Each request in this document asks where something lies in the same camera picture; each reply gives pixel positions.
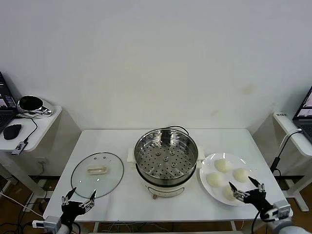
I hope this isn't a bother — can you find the white side table with label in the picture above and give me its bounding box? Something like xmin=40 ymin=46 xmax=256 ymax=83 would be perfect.
xmin=272 ymin=111 xmax=312 ymax=212

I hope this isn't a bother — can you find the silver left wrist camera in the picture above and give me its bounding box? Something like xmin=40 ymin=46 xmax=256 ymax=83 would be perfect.
xmin=31 ymin=216 xmax=61 ymax=231

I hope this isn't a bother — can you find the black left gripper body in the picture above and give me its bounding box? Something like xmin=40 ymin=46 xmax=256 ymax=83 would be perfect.
xmin=60 ymin=200 xmax=85 ymax=224

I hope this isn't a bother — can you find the large white plate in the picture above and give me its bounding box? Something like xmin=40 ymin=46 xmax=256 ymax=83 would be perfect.
xmin=199 ymin=153 xmax=260 ymax=207

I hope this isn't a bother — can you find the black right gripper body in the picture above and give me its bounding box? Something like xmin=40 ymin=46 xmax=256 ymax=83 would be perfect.
xmin=243 ymin=188 xmax=274 ymax=220

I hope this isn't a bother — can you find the white side table with headset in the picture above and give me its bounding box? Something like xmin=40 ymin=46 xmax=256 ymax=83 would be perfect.
xmin=0 ymin=104 xmax=63 ymax=195

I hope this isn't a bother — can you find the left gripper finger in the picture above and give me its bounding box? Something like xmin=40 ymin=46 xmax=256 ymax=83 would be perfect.
xmin=79 ymin=189 xmax=98 ymax=212
xmin=61 ymin=187 xmax=77 ymax=206

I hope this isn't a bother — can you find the small grey usb hub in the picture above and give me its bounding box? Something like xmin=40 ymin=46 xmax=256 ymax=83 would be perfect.
xmin=11 ymin=140 xmax=27 ymax=156

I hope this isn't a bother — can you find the black laptop with dark screen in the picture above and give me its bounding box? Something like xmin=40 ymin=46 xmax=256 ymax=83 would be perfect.
xmin=0 ymin=71 xmax=19 ymax=134

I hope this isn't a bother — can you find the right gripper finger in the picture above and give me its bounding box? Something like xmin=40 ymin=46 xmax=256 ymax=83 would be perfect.
xmin=228 ymin=181 xmax=250 ymax=203
xmin=248 ymin=176 xmax=266 ymax=194

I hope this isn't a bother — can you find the round glass pot lid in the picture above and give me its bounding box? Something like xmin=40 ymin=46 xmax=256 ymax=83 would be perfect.
xmin=70 ymin=152 xmax=125 ymax=199

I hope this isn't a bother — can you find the white laptop cable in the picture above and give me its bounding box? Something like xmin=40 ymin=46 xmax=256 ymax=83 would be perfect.
xmin=282 ymin=128 xmax=304 ymax=147

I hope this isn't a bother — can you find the black usb hub cable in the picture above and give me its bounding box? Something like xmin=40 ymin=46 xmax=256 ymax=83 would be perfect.
xmin=13 ymin=113 xmax=39 ymax=143

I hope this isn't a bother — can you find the chrome and black headset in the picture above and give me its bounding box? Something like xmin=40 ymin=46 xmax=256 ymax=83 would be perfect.
xmin=18 ymin=95 xmax=54 ymax=119

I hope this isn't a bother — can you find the black computer mouse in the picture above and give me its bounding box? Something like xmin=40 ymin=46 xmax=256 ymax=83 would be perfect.
xmin=2 ymin=123 xmax=22 ymax=140

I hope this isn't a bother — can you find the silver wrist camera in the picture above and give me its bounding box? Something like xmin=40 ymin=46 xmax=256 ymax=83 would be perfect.
xmin=272 ymin=200 xmax=292 ymax=220
xmin=31 ymin=216 xmax=61 ymax=231

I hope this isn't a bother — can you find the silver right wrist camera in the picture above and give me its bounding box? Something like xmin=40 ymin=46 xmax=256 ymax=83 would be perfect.
xmin=272 ymin=200 xmax=292 ymax=220

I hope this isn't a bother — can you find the white steamed baozi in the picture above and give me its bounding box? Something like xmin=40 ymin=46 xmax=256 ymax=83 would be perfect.
xmin=233 ymin=168 xmax=250 ymax=182
xmin=206 ymin=172 xmax=224 ymax=188
xmin=222 ymin=185 xmax=237 ymax=202
xmin=214 ymin=158 xmax=232 ymax=173

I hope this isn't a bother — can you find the white electric cooker base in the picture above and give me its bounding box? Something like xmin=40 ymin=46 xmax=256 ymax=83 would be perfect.
xmin=129 ymin=159 xmax=203 ymax=201

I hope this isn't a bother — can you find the steel steamer basket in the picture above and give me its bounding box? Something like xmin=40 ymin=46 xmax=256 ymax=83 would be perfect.
xmin=126 ymin=128 xmax=206 ymax=182

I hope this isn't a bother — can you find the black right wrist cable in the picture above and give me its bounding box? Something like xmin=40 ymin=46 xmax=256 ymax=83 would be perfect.
xmin=251 ymin=209 xmax=263 ymax=234

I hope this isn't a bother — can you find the white floor cable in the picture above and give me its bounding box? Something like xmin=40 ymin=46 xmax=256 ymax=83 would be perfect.
xmin=0 ymin=191 xmax=44 ymax=216

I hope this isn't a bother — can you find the black cable with adapter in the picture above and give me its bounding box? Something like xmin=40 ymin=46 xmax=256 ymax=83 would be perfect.
xmin=269 ymin=129 xmax=304 ymax=176

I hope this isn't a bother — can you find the black cooker power cord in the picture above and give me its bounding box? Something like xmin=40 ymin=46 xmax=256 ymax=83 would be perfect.
xmin=165 ymin=125 xmax=190 ymax=136

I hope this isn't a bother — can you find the black floor cable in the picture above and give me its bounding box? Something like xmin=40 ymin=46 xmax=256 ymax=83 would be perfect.
xmin=24 ymin=179 xmax=49 ymax=213

